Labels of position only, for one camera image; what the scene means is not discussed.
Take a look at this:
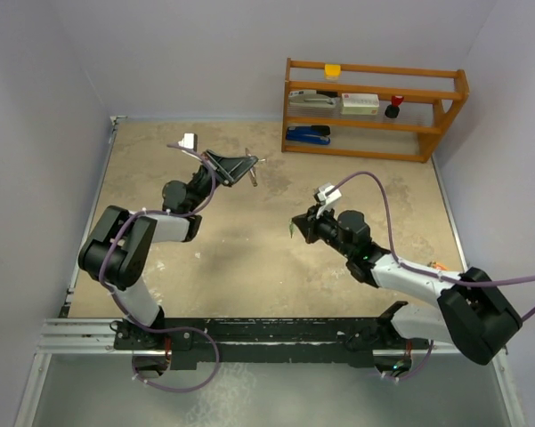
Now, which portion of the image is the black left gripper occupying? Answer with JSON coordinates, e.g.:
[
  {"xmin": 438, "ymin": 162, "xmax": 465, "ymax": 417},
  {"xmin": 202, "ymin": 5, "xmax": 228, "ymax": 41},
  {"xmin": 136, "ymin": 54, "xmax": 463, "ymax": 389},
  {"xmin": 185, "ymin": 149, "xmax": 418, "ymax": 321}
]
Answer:
[{"xmin": 187, "ymin": 149, "xmax": 256, "ymax": 213}]

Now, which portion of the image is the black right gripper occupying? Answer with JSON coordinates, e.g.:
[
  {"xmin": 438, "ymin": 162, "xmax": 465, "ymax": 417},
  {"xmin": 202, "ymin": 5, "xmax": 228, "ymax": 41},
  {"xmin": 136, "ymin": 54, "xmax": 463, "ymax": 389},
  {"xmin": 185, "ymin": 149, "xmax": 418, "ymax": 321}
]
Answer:
[{"xmin": 292, "ymin": 202, "xmax": 353, "ymax": 259}]

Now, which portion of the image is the silver keyring with clips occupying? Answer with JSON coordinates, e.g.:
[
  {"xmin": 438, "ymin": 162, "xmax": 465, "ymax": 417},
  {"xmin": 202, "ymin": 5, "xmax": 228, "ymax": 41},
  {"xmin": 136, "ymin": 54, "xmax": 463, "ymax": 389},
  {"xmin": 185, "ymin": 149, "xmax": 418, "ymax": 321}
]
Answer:
[{"xmin": 247, "ymin": 158, "xmax": 266, "ymax": 188}]

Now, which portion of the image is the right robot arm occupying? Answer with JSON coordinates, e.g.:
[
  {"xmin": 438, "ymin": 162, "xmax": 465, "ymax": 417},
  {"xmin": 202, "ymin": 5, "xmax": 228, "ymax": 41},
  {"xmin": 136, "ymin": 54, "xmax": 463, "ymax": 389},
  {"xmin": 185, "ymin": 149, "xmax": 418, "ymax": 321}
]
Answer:
[{"xmin": 291, "ymin": 206, "xmax": 523, "ymax": 365}]

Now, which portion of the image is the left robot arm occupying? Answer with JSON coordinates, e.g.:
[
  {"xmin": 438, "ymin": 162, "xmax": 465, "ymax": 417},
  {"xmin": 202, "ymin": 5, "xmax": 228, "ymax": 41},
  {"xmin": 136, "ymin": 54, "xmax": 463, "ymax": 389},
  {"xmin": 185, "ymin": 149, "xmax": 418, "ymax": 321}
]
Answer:
[{"xmin": 77, "ymin": 149, "xmax": 259, "ymax": 349}]

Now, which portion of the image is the blue stapler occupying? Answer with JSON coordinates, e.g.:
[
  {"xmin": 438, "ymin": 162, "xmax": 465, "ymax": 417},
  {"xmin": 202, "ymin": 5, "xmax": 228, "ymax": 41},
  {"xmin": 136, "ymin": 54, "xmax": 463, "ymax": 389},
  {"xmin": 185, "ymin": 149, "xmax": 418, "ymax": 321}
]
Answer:
[{"xmin": 286, "ymin": 125, "xmax": 331, "ymax": 146}]

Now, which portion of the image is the grey stapler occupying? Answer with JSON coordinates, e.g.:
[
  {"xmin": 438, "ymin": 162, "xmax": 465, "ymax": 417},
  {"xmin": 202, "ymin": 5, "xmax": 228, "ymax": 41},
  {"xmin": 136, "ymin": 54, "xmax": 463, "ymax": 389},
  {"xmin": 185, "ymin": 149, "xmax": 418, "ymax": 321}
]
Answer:
[{"xmin": 288, "ymin": 89, "xmax": 338, "ymax": 110}]

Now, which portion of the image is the white green staples box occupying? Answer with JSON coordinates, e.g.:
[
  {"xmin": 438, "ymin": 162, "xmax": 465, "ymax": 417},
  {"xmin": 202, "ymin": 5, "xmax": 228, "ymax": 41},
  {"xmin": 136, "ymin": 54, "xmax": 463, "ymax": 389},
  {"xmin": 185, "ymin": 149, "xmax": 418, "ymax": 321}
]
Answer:
[{"xmin": 341, "ymin": 93, "xmax": 380, "ymax": 116}]

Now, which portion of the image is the yellow small box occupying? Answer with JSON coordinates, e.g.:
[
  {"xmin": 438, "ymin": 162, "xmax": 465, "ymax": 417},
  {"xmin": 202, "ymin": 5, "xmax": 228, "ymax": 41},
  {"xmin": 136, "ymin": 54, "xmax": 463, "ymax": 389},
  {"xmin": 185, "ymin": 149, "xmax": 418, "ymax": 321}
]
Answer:
[{"xmin": 323, "ymin": 63, "xmax": 342, "ymax": 81}]

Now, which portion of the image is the wooden shelf rack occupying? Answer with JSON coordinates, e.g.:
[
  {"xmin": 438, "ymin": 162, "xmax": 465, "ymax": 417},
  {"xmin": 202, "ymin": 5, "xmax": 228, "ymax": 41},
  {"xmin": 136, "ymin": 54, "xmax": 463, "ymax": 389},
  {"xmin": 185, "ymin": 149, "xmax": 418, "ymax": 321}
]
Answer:
[{"xmin": 281, "ymin": 58, "xmax": 470, "ymax": 163}]

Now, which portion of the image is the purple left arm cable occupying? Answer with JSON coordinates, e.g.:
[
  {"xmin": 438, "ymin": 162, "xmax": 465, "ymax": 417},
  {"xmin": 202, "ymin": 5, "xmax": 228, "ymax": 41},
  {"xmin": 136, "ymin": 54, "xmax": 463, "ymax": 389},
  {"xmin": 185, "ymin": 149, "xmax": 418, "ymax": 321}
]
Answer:
[{"xmin": 98, "ymin": 141, "xmax": 221, "ymax": 393}]

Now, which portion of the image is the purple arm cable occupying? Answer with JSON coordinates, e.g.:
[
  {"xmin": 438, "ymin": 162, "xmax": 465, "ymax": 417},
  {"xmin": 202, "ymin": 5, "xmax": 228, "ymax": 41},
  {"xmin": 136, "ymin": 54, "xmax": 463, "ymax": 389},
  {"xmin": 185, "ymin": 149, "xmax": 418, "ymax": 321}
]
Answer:
[
  {"xmin": 328, "ymin": 171, "xmax": 535, "ymax": 384},
  {"xmin": 98, "ymin": 141, "xmax": 221, "ymax": 393}
]

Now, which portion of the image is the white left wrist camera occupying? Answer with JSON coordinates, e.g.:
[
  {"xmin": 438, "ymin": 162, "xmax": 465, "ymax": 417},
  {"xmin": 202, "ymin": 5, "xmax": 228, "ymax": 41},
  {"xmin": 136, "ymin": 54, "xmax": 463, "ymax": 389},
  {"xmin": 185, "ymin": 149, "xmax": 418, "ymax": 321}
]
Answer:
[{"xmin": 177, "ymin": 133, "xmax": 199, "ymax": 151}]

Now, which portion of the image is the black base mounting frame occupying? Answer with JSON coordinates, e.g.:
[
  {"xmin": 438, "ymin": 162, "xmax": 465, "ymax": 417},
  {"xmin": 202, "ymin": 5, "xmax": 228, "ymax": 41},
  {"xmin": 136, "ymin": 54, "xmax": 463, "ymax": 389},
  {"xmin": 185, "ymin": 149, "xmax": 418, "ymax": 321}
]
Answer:
[{"xmin": 110, "ymin": 316, "xmax": 428, "ymax": 370}]

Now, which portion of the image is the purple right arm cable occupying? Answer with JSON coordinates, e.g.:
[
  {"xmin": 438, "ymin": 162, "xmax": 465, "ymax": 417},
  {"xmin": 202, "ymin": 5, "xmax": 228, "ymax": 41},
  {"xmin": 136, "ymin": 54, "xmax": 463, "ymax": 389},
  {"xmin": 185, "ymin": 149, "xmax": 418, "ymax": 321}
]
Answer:
[{"xmin": 328, "ymin": 171, "xmax": 535, "ymax": 384}]

